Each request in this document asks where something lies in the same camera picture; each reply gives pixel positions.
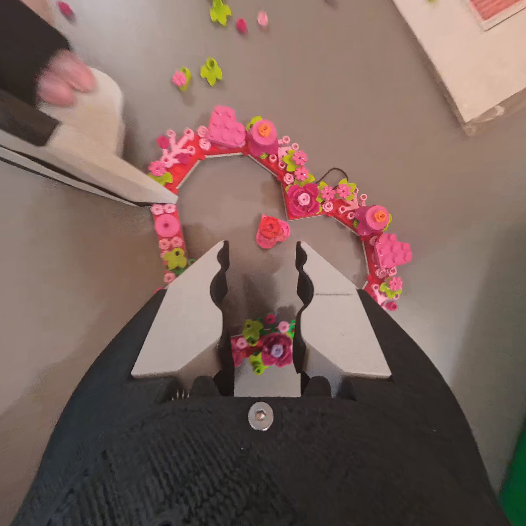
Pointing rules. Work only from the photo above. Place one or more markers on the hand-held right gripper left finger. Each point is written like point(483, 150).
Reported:
point(181, 324)

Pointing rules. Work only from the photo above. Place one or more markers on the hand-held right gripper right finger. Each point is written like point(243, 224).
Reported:
point(345, 333)

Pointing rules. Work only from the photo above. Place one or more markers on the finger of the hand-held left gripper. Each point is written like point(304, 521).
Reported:
point(102, 168)
point(24, 164)

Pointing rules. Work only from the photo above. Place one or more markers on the heart-brick lego wreath half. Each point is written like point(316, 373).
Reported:
point(304, 199)

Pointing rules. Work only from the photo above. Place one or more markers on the magenta lego stud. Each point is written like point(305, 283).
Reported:
point(241, 25)
point(65, 8)

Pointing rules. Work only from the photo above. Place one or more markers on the pink lego flower with leaf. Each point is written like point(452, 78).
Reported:
point(181, 78)

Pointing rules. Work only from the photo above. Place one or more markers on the lime green lego leaf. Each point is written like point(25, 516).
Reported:
point(220, 11)
point(211, 70)

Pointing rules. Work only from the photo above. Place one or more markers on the light pink lego stud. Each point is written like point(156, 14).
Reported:
point(262, 18)

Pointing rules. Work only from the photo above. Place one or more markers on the person's left hand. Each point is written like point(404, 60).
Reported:
point(65, 78)

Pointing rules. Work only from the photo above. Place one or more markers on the large green storage bin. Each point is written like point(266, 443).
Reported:
point(515, 480)

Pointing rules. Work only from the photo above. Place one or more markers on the laminated instruction sheet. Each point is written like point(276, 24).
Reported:
point(464, 61)

